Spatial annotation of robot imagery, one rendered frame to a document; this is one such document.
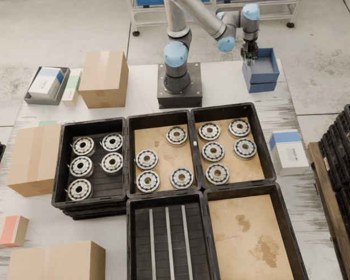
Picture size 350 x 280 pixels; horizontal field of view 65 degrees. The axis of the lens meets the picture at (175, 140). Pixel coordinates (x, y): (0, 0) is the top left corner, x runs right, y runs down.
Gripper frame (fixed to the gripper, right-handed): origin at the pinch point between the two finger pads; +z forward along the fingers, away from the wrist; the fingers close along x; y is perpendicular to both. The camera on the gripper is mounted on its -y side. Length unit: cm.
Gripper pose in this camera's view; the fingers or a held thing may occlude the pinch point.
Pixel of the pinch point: (249, 63)
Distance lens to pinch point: 164.7
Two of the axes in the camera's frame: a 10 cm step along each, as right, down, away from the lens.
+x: 9.8, -0.7, -1.9
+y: -0.4, 8.6, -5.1
